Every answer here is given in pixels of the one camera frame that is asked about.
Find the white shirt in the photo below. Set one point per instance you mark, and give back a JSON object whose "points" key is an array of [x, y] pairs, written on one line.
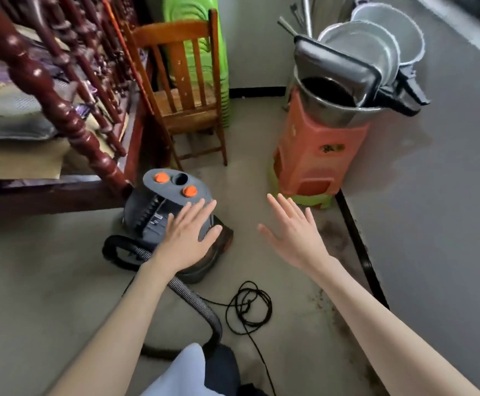
{"points": [[182, 375]]}

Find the red wooden bed frame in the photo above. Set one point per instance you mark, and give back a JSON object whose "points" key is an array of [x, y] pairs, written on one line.
{"points": [[37, 78]]}

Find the person's left forearm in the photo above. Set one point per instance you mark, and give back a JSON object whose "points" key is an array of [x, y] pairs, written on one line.
{"points": [[112, 338]]}

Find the black baseboard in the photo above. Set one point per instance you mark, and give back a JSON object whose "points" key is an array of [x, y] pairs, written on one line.
{"points": [[363, 251]]}

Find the yellow badminton racket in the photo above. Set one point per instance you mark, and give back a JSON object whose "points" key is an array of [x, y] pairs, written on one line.
{"points": [[13, 100]]}

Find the stack of green plastic stools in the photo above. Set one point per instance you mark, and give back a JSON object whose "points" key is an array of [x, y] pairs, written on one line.
{"points": [[194, 8]]}

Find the steel ladle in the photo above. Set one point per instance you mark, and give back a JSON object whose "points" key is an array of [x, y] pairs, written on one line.
{"points": [[306, 12]]}

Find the person's right hand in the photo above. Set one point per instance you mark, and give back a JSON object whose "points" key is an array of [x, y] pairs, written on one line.
{"points": [[302, 243]]}

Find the green plastic stool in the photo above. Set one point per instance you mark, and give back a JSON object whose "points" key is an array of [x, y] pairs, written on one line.
{"points": [[318, 200]]}

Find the wooden chair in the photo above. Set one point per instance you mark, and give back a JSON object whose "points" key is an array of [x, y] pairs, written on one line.
{"points": [[182, 115]]}

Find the orange plastic stool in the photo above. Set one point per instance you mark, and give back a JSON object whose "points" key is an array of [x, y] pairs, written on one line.
{"points": [[306, 160]]}

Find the rectangular metal tray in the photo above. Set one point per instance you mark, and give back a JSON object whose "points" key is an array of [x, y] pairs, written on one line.
{"points": [[339, 63]]}

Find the person's left hand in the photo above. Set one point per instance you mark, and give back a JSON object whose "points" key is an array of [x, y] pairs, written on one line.
{"points": [[182, 243]]}

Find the grey vacuum cleaner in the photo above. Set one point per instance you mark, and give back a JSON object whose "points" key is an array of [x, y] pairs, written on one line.
{"points": [[170, 191]]}

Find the black trousers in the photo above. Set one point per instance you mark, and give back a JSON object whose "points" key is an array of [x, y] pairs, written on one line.
{"points": [[223, 371]]}

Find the grey cushion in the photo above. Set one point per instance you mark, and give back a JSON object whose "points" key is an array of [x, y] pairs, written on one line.
{"points": [[9, 127]]}

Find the person's right forearm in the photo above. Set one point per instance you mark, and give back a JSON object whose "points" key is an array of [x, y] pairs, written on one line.
{"points": [[380, 338]]}

